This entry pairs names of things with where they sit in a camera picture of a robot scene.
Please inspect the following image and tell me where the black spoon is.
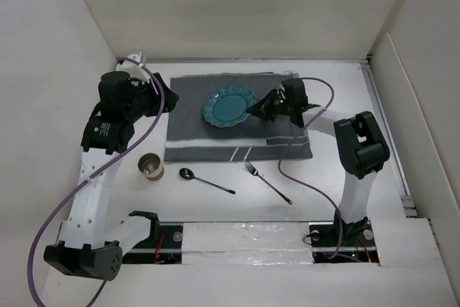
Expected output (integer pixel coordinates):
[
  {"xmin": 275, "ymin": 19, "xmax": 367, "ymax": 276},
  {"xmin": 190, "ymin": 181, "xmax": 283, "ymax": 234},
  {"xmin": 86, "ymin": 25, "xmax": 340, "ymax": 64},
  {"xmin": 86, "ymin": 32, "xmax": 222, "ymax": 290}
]
[{"xmin": 179, "ymin": 168, "xmax": 236, "ymax": 195}]

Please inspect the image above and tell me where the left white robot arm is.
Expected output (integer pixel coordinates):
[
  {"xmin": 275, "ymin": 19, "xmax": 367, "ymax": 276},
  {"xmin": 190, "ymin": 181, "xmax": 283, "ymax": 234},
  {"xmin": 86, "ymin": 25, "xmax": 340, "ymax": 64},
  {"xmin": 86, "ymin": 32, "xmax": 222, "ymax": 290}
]
[{"xmin": 44, "ymin": 71, "xmax": 179, "ymax": 281}]

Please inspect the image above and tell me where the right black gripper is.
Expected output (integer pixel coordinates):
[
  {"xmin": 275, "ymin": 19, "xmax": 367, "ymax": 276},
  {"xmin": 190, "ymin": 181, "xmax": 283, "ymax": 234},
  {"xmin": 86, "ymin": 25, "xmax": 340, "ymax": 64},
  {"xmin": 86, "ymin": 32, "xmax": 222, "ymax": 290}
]
[{"xmin": 246, "ymin": 87, "xmax": 293, "ymax": 122}]

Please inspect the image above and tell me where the grey striped placemat cloth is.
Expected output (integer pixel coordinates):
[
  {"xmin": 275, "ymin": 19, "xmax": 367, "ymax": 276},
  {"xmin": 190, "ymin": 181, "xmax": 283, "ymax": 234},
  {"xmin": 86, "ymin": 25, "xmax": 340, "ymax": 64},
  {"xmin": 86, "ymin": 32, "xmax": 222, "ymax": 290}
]
[{"xmin": 164, "ymin": 71, "xmax": 300, "ymax": 162}]

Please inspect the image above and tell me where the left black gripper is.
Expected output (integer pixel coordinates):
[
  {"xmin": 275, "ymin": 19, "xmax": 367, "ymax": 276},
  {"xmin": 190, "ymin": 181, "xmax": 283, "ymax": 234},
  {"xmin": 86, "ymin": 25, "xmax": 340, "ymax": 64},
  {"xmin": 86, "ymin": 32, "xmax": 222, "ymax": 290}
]
[{"xmin": 124, "ymin": 73, "xmax": 178, "ymax": 122}]

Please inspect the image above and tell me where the black fork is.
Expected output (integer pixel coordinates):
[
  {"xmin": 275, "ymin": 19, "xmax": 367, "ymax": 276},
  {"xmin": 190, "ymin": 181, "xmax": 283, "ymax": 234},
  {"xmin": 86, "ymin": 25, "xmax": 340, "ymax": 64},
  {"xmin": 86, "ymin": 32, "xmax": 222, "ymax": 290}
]
[{"xmin": 244, "ymin": 161, "xmax": 293, "ymax": 205}]

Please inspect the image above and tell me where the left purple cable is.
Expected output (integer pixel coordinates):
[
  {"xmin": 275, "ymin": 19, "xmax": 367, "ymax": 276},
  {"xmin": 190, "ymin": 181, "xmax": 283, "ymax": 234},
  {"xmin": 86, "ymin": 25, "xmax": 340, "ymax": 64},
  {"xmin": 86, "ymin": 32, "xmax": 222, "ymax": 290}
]
[{"xmin": 27, "ymin": 57, "xmax": 166, "ymax": 307}]

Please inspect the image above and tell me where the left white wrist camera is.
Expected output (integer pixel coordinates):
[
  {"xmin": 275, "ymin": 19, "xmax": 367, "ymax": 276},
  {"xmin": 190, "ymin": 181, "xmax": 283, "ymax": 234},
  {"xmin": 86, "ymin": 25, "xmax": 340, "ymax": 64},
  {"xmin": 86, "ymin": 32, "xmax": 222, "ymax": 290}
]
[{"xmin": 115, "ymin": 52, "xmax": 158, "ymax": 93}]

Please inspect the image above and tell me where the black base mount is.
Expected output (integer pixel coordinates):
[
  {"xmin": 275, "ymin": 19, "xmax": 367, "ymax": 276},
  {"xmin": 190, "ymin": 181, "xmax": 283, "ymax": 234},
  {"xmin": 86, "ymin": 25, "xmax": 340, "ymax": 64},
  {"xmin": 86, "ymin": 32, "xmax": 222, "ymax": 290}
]
[
  {"xmin": 303, "ymin": 222, "xmax": 380, "ymax": 264},
  {"xmin": 122, "ymin": 223, "xmax": 183, "ymax": 265}
]

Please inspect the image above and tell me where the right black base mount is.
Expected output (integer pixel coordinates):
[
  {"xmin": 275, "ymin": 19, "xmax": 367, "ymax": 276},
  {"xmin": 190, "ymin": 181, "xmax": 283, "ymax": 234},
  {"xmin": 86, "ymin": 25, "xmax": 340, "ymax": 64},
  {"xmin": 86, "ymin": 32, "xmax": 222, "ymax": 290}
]
[{"xmin": 303, "ymin": 222, "xmax": 380, "ymax": 264}]

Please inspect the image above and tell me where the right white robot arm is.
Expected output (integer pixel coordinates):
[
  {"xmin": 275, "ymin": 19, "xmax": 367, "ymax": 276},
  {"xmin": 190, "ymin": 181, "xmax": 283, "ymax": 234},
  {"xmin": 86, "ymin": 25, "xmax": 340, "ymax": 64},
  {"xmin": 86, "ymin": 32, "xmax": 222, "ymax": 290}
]
[{"xmin": 247, "ymin": 78, "xmax": 390, "ymax": 245}]

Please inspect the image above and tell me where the teal scalloped plate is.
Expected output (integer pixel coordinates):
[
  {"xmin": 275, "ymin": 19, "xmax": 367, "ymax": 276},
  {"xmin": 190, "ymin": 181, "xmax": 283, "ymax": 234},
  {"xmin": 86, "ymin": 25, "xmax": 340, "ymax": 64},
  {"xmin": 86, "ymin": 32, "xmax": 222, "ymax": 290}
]
[{"xmin": 202, "ymin": 86, "xmax": 258, "ymax": 128}]

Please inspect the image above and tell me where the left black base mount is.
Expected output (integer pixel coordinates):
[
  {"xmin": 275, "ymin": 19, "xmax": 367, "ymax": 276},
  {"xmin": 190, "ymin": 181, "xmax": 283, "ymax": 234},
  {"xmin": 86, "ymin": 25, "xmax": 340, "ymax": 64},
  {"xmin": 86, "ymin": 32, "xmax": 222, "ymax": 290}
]
[{"xmin": 122, "ymin": 223, "xmax": 183, "ymax": 265}]

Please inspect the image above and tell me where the steel cup with brown band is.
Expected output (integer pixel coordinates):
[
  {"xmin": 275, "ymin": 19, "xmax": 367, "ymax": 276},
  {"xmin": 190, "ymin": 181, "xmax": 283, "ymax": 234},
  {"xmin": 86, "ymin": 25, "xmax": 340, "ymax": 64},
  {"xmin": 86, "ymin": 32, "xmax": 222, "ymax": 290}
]
[{"xmin": 137, "ymin": 153, "xmax": 165, "ymax": 181}]

